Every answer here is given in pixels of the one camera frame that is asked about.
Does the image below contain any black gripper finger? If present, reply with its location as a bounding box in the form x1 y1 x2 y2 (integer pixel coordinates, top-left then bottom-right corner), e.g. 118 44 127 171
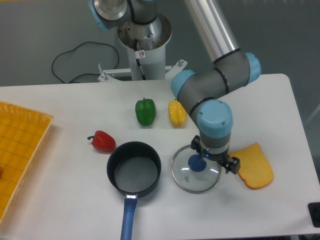
224 156 241 175

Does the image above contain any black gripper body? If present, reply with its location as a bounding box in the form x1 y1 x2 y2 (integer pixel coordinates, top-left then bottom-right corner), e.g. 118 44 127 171
190 135 230 165

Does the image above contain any orange bread slice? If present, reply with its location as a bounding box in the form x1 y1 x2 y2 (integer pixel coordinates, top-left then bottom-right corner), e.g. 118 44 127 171
229 142 274 190

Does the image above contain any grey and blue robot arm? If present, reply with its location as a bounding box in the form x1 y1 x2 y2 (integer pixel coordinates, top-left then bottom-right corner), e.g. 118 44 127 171
88 0 261 174

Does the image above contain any glass lid with blue knob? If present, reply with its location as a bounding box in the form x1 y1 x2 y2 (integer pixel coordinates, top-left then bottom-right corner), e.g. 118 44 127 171
170 145 222 194

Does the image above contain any yellow bell pepper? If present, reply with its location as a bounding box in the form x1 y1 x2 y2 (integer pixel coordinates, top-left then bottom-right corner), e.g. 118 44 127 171
168 99 187 128

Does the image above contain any black device at table edge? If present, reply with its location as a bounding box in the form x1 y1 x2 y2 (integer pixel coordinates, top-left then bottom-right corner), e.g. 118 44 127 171
307 202 320 228

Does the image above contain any green bell pepper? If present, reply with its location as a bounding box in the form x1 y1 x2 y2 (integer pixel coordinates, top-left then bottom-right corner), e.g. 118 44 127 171
135 98 157 126

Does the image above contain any red bell pepper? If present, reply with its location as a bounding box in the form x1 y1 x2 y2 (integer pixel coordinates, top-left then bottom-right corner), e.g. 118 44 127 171
87 130 116 153

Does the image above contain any yellow woven basket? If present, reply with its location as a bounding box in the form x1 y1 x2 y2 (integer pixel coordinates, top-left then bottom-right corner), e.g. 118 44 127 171
0 101 54 220

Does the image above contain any black pot with blue handle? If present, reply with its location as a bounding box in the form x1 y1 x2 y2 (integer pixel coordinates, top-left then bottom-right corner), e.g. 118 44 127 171
106 141 162 240

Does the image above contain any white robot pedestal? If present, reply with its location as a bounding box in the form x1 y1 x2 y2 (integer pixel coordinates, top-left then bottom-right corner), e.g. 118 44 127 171
98 13 188 82

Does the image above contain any black cable on floor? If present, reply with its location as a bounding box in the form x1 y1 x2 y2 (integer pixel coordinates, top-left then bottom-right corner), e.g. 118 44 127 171
51 41 120 84

